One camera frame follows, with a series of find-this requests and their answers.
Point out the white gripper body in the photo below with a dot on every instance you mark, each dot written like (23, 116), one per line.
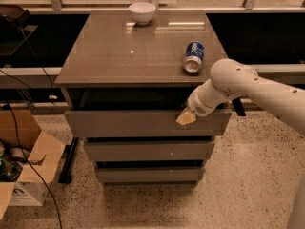
(196, 107)

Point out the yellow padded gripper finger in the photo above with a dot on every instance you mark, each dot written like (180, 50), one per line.
(186, 117)

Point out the grey top drawer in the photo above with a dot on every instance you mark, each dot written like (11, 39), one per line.
(143, 123)

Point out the grey drawer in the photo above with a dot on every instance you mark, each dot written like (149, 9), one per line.
(148, 151)
(184, 174)
(143, 123)

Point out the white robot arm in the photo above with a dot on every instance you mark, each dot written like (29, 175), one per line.
(255, 179)

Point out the grey drawer cabinet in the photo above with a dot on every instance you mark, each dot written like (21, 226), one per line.
(117, 65)

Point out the grey middle drawer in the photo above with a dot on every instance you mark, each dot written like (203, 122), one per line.
(148, 151)

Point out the grey bottom drawer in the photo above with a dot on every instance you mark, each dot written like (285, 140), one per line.
(184, 174)

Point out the black table leg right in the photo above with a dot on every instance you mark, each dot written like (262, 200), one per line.
(238, 107)

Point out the black table leg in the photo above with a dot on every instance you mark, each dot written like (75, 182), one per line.
(69, 154)
(238, 107)

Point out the blue soda can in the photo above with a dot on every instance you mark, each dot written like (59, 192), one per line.
(193, 58)

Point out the white ceramic bowl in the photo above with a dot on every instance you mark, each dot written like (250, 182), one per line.
(142, 12)

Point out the black table leg left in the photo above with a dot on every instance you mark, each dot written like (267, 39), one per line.
(69, 154)

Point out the brown cardboard box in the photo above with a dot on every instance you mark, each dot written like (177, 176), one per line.
(23, 139)

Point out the tape roll in box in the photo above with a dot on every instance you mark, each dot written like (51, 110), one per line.
(19, 154)

